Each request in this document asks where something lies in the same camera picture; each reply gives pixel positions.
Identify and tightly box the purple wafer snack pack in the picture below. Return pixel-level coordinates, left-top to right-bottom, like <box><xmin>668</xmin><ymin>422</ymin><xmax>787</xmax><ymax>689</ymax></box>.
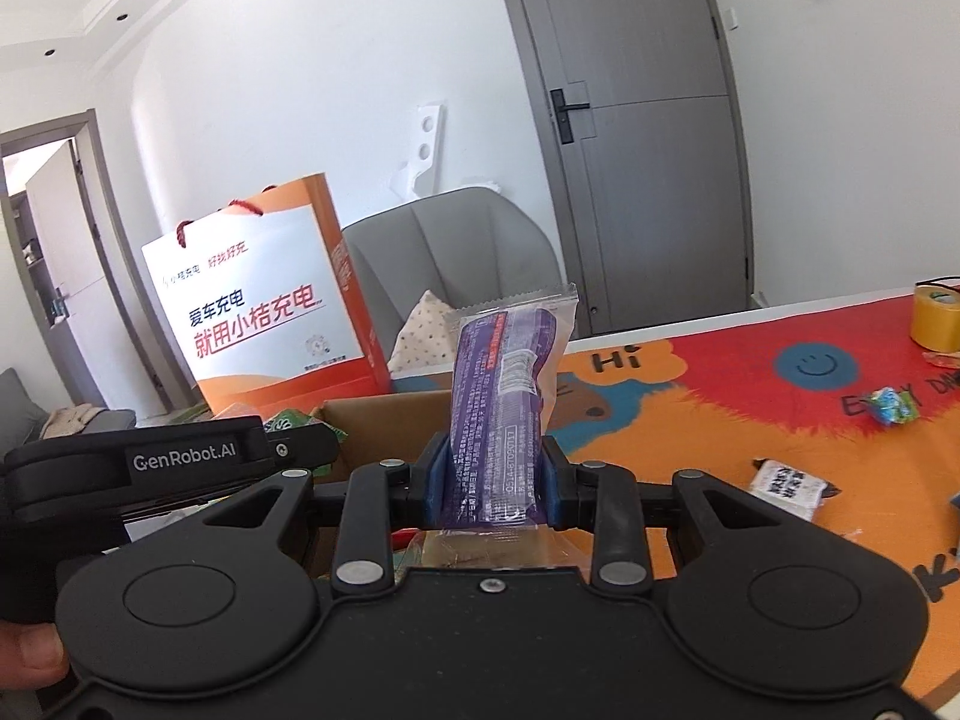
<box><xmin>439</xmin><ymin>284</ymin><xmax>579</xmax><ymax>528</ymax></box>

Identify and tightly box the green snack packet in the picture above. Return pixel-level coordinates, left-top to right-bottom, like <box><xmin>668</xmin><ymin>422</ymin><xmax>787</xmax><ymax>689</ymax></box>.
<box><xmin>263</xmin><ymin>408</ymin><xmax>347</xmax><ymax>481</ymax></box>

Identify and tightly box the black sesame cake pack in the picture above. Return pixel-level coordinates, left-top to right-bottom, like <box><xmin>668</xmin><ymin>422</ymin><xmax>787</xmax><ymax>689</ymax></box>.
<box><xmin>748</xmin><ymin>458</ymin><xmax>841</xmax><ymax>522</ymax></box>

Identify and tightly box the blue candy wrapper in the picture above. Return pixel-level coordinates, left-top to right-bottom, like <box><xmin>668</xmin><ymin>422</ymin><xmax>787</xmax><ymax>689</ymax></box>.
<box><xmin>864</xmin><ymin>387</ymin><xmax>919</xmax><ymax>427</ymax></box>

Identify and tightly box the person's left hand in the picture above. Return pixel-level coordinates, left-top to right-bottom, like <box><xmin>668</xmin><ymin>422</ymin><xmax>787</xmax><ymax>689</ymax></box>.
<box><xmin>0</xmin><ymin>621</ymin><xmax>70</xmax><ymax>691</ymax></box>

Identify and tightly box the brown cardboard box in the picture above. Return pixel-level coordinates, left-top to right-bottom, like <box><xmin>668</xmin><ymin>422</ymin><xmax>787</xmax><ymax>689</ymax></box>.
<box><xmin>313</xmin><ymin>390</ymin><xmax>576</xmax><ymax>595</ymax></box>

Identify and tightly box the grey sofa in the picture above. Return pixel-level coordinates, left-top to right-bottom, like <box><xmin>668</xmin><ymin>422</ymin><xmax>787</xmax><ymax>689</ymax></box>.
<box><xmin>2</xmin><ymin>367</ymin><xmax>137</xmax><ymax>455</ymax></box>

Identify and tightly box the polka dot cushion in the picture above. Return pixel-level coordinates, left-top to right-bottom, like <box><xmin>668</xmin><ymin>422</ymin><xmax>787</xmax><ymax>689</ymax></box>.
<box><xmin>387</xmin><ymin>289</ymin><xmax>455</xmax><ymax>377</ymax></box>

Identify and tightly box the grey upholstered chair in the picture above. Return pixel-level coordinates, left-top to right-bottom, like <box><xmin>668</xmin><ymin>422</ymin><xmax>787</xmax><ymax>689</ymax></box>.
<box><xmin>343</xmin><ymin>187</ymin><xmax>563</xmax><ymax>353</ymax></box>

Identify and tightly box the open interior door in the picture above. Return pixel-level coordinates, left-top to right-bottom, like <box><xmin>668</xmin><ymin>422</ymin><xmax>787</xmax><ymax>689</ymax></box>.
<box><xmin>2</xmin><ymin>109</ymin><xmax>195</xmax><ymax>418</ymax></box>

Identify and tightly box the orange white paper gift bag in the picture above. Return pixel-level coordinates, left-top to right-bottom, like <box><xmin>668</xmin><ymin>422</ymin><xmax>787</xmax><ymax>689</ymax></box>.
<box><xmin>143</xmin><ymin>174</ymin><xmax>391</xmax><ymax>419</ymax></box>

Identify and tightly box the white foam packaging piece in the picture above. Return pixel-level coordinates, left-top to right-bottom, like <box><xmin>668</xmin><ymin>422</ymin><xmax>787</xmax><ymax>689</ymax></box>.
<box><xmin>385</xmin><ymin>99</ymin><xmax>503</xmax><ymax>202</ymax></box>

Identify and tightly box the colourful cat table mat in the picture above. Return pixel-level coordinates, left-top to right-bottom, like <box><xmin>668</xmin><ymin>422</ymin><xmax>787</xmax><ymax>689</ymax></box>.
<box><xmin>550</xmin><ymin>293</ymin><xmax>958</xmax><ymax>718</ymax></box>

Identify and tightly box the grey door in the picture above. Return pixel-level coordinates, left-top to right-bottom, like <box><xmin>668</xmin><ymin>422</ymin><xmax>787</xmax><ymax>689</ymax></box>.
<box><xmin>506</xmin><ymin>0</ymin><xmax>754</xmax><ymax>335</ymax></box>

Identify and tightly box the yellow tape roll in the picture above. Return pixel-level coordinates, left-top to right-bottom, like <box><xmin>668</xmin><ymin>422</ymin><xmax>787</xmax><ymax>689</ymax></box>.
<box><xmin>910</xmin><ymin>277</ymin><xmax>960</xmax><ymax>353</ymax></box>

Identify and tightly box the black door handle lock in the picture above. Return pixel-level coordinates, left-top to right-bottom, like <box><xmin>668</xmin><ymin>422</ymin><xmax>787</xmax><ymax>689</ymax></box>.
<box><xmin>550</xmin><ymin>88</ymin><xmax>590</xmax><ymax>145</ymax></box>

